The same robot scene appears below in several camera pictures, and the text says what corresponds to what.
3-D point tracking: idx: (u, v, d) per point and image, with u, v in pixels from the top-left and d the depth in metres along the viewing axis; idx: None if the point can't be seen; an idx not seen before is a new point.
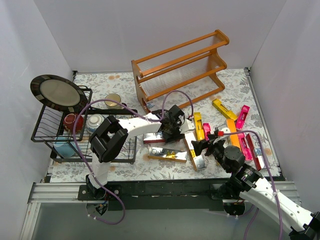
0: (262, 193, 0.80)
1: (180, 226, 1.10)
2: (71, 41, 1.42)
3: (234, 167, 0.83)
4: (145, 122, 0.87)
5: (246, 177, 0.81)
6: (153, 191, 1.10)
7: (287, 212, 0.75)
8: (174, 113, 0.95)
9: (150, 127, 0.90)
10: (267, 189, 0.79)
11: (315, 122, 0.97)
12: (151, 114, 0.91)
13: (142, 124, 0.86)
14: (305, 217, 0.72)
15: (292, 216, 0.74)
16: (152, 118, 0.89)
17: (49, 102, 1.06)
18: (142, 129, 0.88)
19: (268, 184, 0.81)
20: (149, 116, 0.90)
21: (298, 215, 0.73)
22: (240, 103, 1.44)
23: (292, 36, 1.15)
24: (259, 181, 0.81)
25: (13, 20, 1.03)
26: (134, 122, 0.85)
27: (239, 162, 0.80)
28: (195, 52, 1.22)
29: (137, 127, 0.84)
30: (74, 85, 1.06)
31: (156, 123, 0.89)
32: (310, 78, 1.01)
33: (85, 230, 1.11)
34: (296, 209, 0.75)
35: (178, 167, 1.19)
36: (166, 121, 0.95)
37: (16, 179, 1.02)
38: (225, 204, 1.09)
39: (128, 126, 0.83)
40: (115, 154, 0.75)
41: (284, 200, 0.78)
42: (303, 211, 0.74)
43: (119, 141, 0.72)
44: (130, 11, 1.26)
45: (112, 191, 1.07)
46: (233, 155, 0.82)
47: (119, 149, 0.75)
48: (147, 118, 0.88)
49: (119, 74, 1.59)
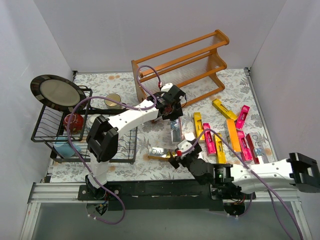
0: (243, 179, 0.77)
1: (180, 226, 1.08)
2: (71, 41, 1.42)
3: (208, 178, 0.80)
4: (138, 114, 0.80)
5: (221, 178, 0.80)
6: (153, 191, 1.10)
7: (271, 176, 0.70)
8: (175, 94, 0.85)
9: (147, 116, 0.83)
10: (242, 172, 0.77)
11: (316, 122, 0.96)
12: (144, 101, 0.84)
13: (135, 117, 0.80)
14: (285, 168, 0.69)
15: (276, 177, 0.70)
16: (147, 107, 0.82)
17: (49, 102, 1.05)
18: (137, 122, 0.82)
19: (239, 166, 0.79)
20: (143, 105, 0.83)
21: (280, 172, 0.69)
22: (240, 103, 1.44)
23: (292, 37, 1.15)
24: (231, 171, 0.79)
25: (14, 20, 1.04)
26: (125, 118, 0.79)
27: (211, 172, 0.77)
28: (195, 52, 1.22)
29: (129, 122, 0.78)
30: (74, 85, 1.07)
31: (153, 109, 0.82)
32: (310, 77, 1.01)
33: (84, 230, 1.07)
34: (274, 167, 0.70)
35: (178, 167, 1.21)
36: (165, 103, 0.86)
37: (16, 179, 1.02)
38: (225, 204, 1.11)
39: (120, 124, 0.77)
40: (112, 152, 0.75)
41: (259, 168, 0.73)
42: (280, 164, 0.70)
43: (112, 141, 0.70)
44: (131, 11, 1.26)
45: (112, 191, 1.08)
46: (200, 171, 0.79)
47: (116, 147, 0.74)
48: (140, 108, 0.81)
49: (119, 74, 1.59)
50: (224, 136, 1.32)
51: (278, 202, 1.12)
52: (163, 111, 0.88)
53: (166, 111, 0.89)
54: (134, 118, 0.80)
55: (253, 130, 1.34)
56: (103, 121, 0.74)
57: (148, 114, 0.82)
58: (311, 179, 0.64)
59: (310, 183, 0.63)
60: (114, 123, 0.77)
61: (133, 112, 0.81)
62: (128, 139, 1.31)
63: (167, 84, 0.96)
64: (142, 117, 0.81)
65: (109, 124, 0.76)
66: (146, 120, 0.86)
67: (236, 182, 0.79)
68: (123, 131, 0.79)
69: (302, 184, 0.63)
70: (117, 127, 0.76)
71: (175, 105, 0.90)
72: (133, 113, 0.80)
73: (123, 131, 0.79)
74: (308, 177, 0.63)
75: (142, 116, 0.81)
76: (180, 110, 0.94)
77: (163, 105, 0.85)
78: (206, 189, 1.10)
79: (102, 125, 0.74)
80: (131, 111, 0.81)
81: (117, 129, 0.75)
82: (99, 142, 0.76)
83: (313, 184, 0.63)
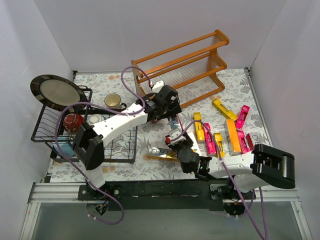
0: (216, 169, 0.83)
1: (180, 226, 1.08)
2: (71, 40, 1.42)
3: (193, 167, 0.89)
4: (125, 119, 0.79)
5: (204, 169, 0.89)
6: (153, 190, 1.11)
7: (236, 167, 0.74)
8: (168, 93, 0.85)
9: (136, 120, 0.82)
10: (216, 163, 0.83)
11: (315, 122, 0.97)
12: (132, 105, 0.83)
13: (122, 122, 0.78)
14: (248, 159, 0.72)
15: (240, 168, 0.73)
16: (135, 111, 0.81)
17: (49, 102, 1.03)
18: (125, 127, 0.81)
19: (215, 159, 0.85)
20: (131, 109, 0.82)
21: (243, 163, 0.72)
22: (240, 103, 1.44)
23: (292, 36, 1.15)
24: (210, 164, 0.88)
25: (14, 20, 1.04)
26: (111, 124, 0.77)
27: (195, 161, 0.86)
28: (195, 52, 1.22)
29: (115, 128, 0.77)
30: (74, 85, 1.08)
31: (141, 114, 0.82)
32: (310, 77, 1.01)
33: (85, 230, 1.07)
34: (240, 158, 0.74)
35: (178, 167, 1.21)
36: (155, 106, 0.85)
37: (16, 179, 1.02)
38: (225, 204, 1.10)
39: (106, 130, 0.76)
40: (99, 159, 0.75)
41: (229, 160, 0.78)
42: (245, 156, 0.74)
43: (98, 148, 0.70)
44: (131, 11, 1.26)
45: (112, 191, 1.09)
46: (187, 157, 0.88)
47: (101, 153, 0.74)
48: (128, 113, 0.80)
49: (119, 74, 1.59)
50: (224, 136, 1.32)
51: (278, 202, 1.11)
52: (154, 114, 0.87)
53: (158, 114, 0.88)
54: (120, 123, 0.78)
55: (253, 130, 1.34)
56: (88, 128, 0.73)
57: (136, 119, 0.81)
58: (270, 170, 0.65)
59: (267, 174, 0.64)
60: (97, 129, 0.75)
61: (121, 118, 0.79)
62: (128, 139, 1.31)
63: (158, 82, 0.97)
64: (130, 122, 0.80)
65: (93, 131, 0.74)
66: (135, 125, 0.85)
67: (212, 174, 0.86)
68: (110, 138, 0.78)
69: (259, 173, 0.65)
70: (101, 134, 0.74)
71: (167, 105, 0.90)
72: (119, 119, 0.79)
73: (109, 138, 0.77)
74: (267, 167, 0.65)
75: (129, 121, 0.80)
76: (176, 107, 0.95)
77: (153, 109, 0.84)
78: (206, 189, 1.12)
79: (86, 132, 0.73)
80: (118, 117, 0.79)
81: (102, 136, 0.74)
82: (85, 149, 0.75)
83: (271, 175, 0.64)
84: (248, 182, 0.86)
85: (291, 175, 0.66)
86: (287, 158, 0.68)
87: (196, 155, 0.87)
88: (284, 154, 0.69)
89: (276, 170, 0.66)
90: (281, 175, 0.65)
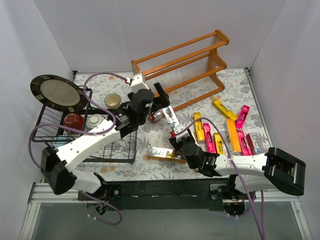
0: (222, 167, 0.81)
1: (180, 226, 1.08)
2: (71, 40, 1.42)
3: (197, 161, 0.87)
4: (92, 139, 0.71)
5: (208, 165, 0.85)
6: (153, 191, 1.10)
7: (246, 167, 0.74)
8: (145, 102, 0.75)
9: (106, 139, 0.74)
10: (225, 161, 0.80)
11: (315, 122, 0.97)
12: (103, 122, 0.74)
13: (90, 143, 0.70)
14: (261, 161, 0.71)
15: (251, 168, 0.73)
16: (105, 129, 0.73)
17: (49, 102, 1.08)
18: (94, 148, 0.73)
19: (223, 155, 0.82)
20: (101, 127, 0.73)
21: (255, 164, 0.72)
22: (240, 103, 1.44)
23: (292, 36, 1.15)
24: (216, 160, 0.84)
25: (13, 20, 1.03)
26: (77, 146, 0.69)
27: (198, 155, 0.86)
28: (195, 52, 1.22)
29: (81, 151, 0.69)
30: (74, 85, 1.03)
31: (112, 132, 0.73)
32: (310, 77, 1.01)
33: (85, 230, 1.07)
34: (251, 158, 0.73)
35: (178, 167, 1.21)
36: (129, 121, 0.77)
37: (17, 179, 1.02)
38: (225, 204, 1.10)
39: (69, 154, 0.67)
40: (67, 184, 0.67)
41: (239, 158, 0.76)
42: (257, 156, 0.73)
43: (61, 176, 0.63)
44: (131, 11, 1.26)
45: (112, 192, 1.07)
46: (191, 150, 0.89)
47: (69, 179, 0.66)
48: (96, 132, 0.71)
49: (119, 74, 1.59)
50: (224, 136, 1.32)
51: (278, 202, 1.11)
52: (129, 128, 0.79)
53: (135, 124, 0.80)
54: (87, 145, 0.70)
55: (253, 130, 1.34)
56: (49, 155, 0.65)
57: (107, 137, 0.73)
58: (282, 175, 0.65)
59: (279, 178, 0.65)
60: (61, 154, 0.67)
61: (88, 138, 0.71)
62: (128, 139, 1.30)
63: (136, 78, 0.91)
64: (99, 141, 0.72)
65: (56, 156, 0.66)
66: (107, 144, 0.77)
67: (218, 170, 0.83)
68: (77, 161, 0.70)
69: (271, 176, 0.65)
70: (65, 160, 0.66)
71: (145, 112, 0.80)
72: (86, 139, 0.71)
73: (75, 162, 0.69)
74: (279, 172, 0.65)
75: (99, 141, 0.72)
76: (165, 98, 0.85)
77: (125, 125, 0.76)
78: (206, 189, 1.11)
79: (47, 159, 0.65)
80: (84, 137, 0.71)
81: (66, 162, 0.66)
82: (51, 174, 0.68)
83: (283, 180, 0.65)
84: (250, 184, 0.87)
85: (301, 182, 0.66)
86: (298, 166, 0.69)
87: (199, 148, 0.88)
88: (296, 161, 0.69)
89: (287, 175, 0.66)
90: (291, 181, 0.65)
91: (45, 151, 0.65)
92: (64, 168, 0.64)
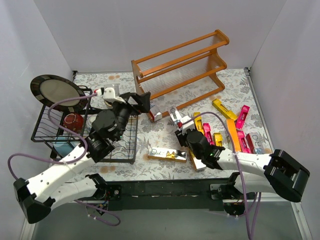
0: (225, 160, 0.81)
1: (180, 225, 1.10)
2: (71, 40, 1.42)
3: (200, 150, 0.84)
4: (63, 169, 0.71)
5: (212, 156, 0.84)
6: (153, 191, 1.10)
7: (248, 164, 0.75)
8: (106, 126, 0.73)
9: (79, 167, 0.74)
10: (229, 155, 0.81)
11: (315, 122, 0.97)
12: (74, 149, 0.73)
13: (60, 173, 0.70)
14: (264, 160, 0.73)
15: (253, 166, 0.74)
16: (76, 157, 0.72)
17: (49, 102, 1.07)
18: (67, 177, 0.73)
19: (228, 150, 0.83)
20: (72, 154, 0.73)
21: (257, 162, 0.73)
22: (240, 103, 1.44)
23: (292, 36, 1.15)
24: (220, 153, 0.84)
25: (13, 20, 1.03)
26: (47, 178, 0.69)
27: (202, 144, 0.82)
28: (195, 52, 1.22)
29: (51, 182, 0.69)
30: (74, 85, 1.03)
31: (82, 159, 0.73)
32: (310, 77, 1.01)
33: (85, 230, 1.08)
34: (255, 157, 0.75)
35: (178, 167, 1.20)
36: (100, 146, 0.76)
37: (17, 179, 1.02)
38: (225, 204, 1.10)
39: (39, 187, 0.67)
40: (42, 213, 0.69)
41: (243, 155, 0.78)
42: (261, 155, 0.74)
43: (31, 209, 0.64)
44: (131, 11, 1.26)
45: (112, 192, 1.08)
46: (195, 139, 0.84)
47: (42, 210, 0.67)
48: (65, 161, 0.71)
49: (119, 74, 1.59)
50: (224, 136, 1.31)
51: (278, 202, 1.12)
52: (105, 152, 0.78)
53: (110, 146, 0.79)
54: (57, 175, 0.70)
55: (253, 130, 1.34)
56: (19, 188, 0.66)
57: (78, 165, 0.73)
58: (282, 177, 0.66)
59: (278, 179, 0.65)
60: (31, 187, 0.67)
61: (58, 168, 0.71)
62: (128, 139, 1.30)
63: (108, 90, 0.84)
64: (70, 170, 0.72)
65: (27, 189, 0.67)
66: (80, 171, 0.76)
67: (220, 163, 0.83)
68: (49, 191, 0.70)
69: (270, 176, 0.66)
70: (35, 193, 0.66)
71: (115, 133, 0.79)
72: (57, 169, 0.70)
73: (47, 193, 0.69)
74: (280, 173, 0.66)
75: (70, 169, 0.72)
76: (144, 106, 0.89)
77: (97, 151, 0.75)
78: (206, 189, 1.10)
79: (17, 192, 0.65)
80: (55, 168, 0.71)
81: (35, 195, 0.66)
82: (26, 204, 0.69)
83: (281, 182, 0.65)
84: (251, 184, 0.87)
85: (300, 189, 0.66)
86: (300, 173, 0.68)
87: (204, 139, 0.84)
88: (300, 168, 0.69)
89: (288, 179, 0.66)
90: (290, 186, 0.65)
91: (15, 185, 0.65)
92: (34, 202, 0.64)
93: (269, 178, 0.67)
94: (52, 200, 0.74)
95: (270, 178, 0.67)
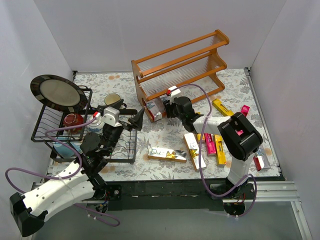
0: (198, 122, 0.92)
1: (180, 226, 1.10)
2: (71, 40, 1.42)
3: (183, 113, 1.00)
4: (58, 184, 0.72)
5: (191, 119, 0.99)
6: (153, 191, 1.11)
7: (212, 123, 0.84)
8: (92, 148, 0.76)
9: (73, 182, 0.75)
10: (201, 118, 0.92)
11: (315, 122, 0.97)
12: (69, 166, 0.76)
13: (55, 188, 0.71)
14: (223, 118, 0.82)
15: (215, 125, 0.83)
16: (71, 173, 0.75)
17: (49, 102, 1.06)
18: (62, 192, 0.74)
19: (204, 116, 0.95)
20: (67, 171, 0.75)
21: (218, 120, 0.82)
22: (240, 103, 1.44)
23: (293, 36, 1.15)
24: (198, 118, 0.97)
25: (14, 20, 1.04)
26: (42, 192, 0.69)
27: (184, 107, 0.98)
28: (195, 52, 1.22)
29: (47, 197, 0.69)
30: (74, 85, 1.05)
31: (77, 175, 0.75)
32: (310, 77, 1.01)
33: (86, 230, 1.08)
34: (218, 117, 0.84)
35: (178, 167, 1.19)
36: (94, 164, 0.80)
37: (17, 180, 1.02)
38: (225, 204, 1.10)
39: (34, 201, 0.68)
40: (37, 227, 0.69)
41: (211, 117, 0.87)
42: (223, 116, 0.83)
43: (28, 223, 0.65)
44: (131, 11, 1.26)
45: (112, 191, 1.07)
46: (181, 102, 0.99)
47: (37, 223, 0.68)
48: (61, 177, 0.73)
49: (119, 74, 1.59)
50: None
51: (278, 202, 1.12)
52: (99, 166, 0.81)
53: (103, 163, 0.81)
54: (52, 190, 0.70)
55: None
56: (15, 203, 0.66)
57: (73, 181, 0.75)
58: (231, 132, 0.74)
59: (227, 132, 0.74)
60: (27, 201, 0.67)
61: (54, 183, 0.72)
62: (128, 139, 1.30)
63: (109, 118, 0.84)
64: (65, 186, 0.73)
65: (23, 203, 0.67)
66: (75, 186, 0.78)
67: (195, 125, 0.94)
68: (44, 206, 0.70)
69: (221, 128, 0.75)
70: (30, 207, 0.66)
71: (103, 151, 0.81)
72: (52, 184, 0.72)
73: (42, 208, 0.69)
74: (230, 128, 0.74)
75: (65, 185, 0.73)
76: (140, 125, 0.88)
77: (91, 167, 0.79)
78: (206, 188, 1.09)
79: (13, 207, 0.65)
80: (50, 183, 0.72)
81: (31, 209, 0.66)
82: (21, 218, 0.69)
83: (228, 135, 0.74)
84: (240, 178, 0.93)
85: (247, 147, 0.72)
86: (254, 136, 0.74)
87: (188, 105, 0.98)
88: (255, 132, 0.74)
89: (237, 135, 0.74)
90: (237, 141, 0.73)
91: (12, 199, 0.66)
92: (29, 216, 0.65)
93: (221, 130, 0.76)
94: (46, 211, 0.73)
95: (221, 131, 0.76)
